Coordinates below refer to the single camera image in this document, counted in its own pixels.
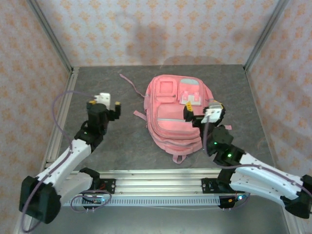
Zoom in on pink backpack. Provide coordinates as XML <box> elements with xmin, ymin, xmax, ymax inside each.
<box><xmin>118</xmin><ymin>74</ymin><xmax>233</xmax><ymax>165</ymax></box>

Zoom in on small circuit board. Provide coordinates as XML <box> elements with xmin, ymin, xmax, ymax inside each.
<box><xmin>81</xmin><ymin>195</ymin><xmax>108</xmax><ymax>205</ymax></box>
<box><xmin>228</xmin><ymin>194</ymin><xmax>251</xmax><ymax>204</ymax></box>

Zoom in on grey metal panel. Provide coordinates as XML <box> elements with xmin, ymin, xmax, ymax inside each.
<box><xmin>26</xmin><ymin>206</ymin><xmax>291</xmax><ymax>234</ymax></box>

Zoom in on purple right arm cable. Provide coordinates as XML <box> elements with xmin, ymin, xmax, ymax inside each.
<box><xmin>203</xmin><ymin>121</ymin><xmax>312</xmax><ymax>212</ymax></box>

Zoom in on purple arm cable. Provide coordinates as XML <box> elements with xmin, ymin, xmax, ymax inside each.
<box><xmin>203</xmin><ymin>121</ymin><xmax>312</xmax><ymax>212</ymax></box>
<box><xmin>20</xmin><ymin>90</ymin><xmax>112</xmax><ymax>233</ymax></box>

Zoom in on aluminium side rail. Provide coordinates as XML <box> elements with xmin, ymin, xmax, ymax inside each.
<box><xmin>39</xmin><ymin>67</ymin><xmax>80</xmax><ymax>176</ymax></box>

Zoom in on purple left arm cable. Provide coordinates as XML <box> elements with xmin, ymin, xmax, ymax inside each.
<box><xmin>20</xmin><ymin>90</ymin><xmax>112</xmax><ymax>233</ymax></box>

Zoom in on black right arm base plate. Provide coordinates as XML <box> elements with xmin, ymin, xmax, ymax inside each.
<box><xmin>201</xmin><ymin>177</ymin><xmax>220</xmax><ymax>195</ymax></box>

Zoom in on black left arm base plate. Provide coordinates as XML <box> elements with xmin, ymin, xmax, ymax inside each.
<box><xmin>94</xmin><ymin>178</ymin><xmax>117</xmax><ymax>195</ymax></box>

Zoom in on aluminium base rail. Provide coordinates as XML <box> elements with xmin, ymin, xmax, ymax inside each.
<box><xmin>43</xmin><ymin>168</ymin><xmax>244</xmax><ymax>196</ymax></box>

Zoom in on slanted aluminium frame post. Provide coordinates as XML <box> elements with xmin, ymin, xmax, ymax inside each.
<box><xmin>26</xmin><ymin>0</ymin><xmax>74</xmax><ymax>74</ymax></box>
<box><xmin>243</xmin><ymin>0</ymin><xmax>291</xmax><ymax>71</ymax></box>

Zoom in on white slotted cable duct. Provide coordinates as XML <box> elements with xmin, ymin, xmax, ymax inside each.
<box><xmin>62</xmin><ymin>196</ymin><xmax>221</xmax><ymax>207</ymax></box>

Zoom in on short aluminium frame post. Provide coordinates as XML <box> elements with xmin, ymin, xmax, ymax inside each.
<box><xmin>13</xmin><ymin>219</ymin><xmax>32</xmax><ymax>234</ymax></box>
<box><xmin>282</xmin><ymin>217</ymin><xmax>305</xmax><ymax>234</ymax></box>

